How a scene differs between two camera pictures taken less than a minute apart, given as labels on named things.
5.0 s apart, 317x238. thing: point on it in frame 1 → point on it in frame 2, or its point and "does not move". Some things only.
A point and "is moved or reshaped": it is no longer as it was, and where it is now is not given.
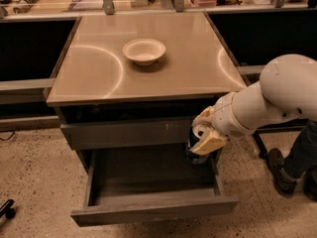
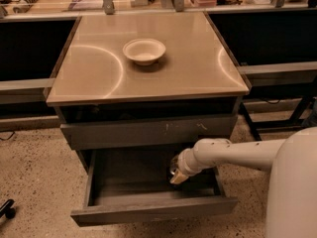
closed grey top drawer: x=96 y=135 does not move
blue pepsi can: x=193 y=157 is moved or reshaped
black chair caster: x=7 y=210 does not move
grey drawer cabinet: x=127 y=88 does not move
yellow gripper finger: x=212 y=142 → x=178 y=178
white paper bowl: x=145 y=52 does not move
